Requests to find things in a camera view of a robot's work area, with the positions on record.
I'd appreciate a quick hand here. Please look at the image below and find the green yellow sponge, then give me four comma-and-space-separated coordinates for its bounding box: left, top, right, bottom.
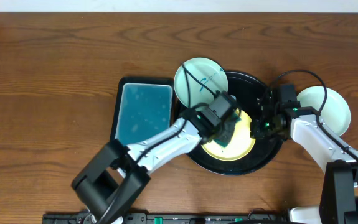
214, 109, 242, 147

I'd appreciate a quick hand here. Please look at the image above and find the yellow plate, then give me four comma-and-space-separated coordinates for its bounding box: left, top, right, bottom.
202, 110, 255, 161

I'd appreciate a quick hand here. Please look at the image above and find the light blue plate front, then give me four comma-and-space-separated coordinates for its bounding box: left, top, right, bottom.
297, 86, 351, 136

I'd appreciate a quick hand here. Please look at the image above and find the light blue plate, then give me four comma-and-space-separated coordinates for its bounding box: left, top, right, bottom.
297, 86, 351, 136
174, 58, 228, 107

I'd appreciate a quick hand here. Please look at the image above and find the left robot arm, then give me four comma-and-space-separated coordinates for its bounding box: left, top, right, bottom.
71, 103, 237, 223

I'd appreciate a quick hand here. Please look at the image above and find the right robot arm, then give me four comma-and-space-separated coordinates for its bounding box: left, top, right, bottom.
250, 100, 358, 223

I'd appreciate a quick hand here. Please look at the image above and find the black round tray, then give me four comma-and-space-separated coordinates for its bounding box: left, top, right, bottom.
187, 71, 283, 175

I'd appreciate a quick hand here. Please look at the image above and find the black rectangular tray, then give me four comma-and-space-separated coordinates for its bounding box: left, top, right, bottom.
109, 76, 176, 147

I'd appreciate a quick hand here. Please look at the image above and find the light blue plate upper left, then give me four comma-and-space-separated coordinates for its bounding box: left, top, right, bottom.
174, 58, 228, 107

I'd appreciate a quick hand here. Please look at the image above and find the blue water basin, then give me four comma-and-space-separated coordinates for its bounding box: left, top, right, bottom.
115, 82, 174, 147

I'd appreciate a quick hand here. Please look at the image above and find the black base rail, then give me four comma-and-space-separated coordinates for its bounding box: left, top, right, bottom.
42, 211, 289, 224

